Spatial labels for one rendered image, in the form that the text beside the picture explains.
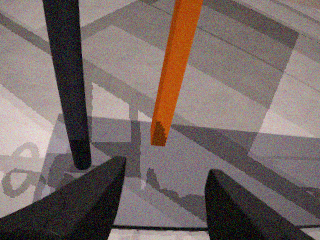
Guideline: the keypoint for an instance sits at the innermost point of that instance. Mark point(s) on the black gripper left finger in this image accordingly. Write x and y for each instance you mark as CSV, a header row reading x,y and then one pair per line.
x,y
83,210

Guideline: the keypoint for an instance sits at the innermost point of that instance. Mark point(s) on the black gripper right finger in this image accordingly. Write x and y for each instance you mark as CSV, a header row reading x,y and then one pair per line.
x,y
234,213

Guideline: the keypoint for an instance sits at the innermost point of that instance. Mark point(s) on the orange handle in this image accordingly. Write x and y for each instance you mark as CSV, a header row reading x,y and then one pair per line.
x,y
184,21

